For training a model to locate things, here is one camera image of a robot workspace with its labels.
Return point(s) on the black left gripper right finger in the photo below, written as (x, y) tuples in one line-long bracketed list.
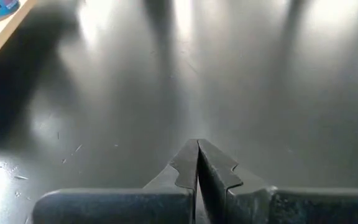
[(291, 207)]

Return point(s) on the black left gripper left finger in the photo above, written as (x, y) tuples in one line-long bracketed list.
[(120, 207)]

